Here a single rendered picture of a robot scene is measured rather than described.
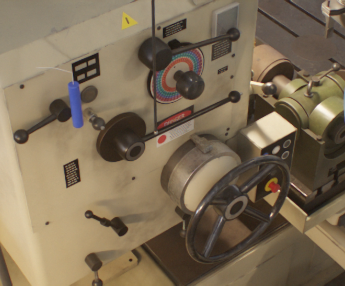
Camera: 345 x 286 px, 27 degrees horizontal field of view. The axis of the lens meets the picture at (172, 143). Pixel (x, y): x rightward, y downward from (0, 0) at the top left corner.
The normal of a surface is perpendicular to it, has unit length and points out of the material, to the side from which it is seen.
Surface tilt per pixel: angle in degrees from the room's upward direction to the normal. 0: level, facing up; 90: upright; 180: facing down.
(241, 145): 90
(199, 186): 72
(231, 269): 90
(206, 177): 64
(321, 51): 0
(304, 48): 0
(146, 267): 0
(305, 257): 90
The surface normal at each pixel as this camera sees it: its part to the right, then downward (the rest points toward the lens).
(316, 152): -0.80, 0.41
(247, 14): 0.59, 0.56
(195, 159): -0.32, -0.50
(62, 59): 0.42, -0.11
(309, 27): 0.00, -0.72
